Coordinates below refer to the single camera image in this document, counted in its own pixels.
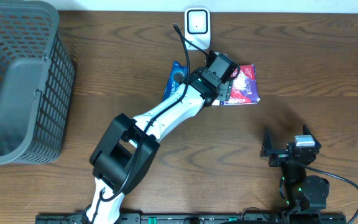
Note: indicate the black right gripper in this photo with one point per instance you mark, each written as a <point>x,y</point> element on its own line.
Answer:
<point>284,155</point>

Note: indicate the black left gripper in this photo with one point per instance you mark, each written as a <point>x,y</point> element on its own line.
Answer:
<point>225,92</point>

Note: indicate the purple red Carefree pack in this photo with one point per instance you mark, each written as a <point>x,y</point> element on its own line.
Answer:
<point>243,90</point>

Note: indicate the blue Oreo packet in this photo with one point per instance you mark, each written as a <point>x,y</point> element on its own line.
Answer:
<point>177,77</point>

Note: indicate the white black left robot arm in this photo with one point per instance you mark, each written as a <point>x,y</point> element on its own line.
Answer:
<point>127,148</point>

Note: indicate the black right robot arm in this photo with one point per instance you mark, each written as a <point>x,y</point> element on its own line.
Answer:
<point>304,193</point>

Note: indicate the dark grey plastic basket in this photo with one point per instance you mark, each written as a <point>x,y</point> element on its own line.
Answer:
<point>37,79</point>

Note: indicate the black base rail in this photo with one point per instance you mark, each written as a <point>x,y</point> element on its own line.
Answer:
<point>136,218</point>

